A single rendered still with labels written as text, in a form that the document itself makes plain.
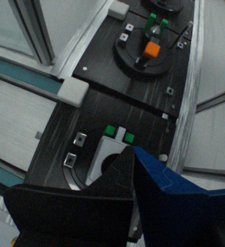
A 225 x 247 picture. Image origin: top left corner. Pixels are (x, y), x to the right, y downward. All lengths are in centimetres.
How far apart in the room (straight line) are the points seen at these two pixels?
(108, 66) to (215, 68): 48
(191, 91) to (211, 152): 23
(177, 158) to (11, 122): 37
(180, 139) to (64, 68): 30
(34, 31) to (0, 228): 35
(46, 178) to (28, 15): 25
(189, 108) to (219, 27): 64
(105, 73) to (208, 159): 41
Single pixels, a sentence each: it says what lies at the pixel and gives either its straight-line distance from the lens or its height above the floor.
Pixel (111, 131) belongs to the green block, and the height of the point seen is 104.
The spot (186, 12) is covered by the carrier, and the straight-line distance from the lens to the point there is 58.
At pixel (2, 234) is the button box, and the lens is 36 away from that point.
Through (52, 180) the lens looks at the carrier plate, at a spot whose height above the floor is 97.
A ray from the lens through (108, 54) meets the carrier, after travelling 34.
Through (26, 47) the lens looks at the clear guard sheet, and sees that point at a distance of 35.
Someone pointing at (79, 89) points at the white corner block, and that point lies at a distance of 27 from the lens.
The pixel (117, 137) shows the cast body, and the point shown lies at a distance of 19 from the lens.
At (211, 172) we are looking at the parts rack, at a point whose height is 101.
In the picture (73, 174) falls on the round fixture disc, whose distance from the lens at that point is 25.
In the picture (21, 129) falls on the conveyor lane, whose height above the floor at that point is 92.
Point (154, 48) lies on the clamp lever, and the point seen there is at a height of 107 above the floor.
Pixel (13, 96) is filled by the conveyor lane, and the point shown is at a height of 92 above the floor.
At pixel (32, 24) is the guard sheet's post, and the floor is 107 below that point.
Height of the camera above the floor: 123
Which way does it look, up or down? 75 degrees down
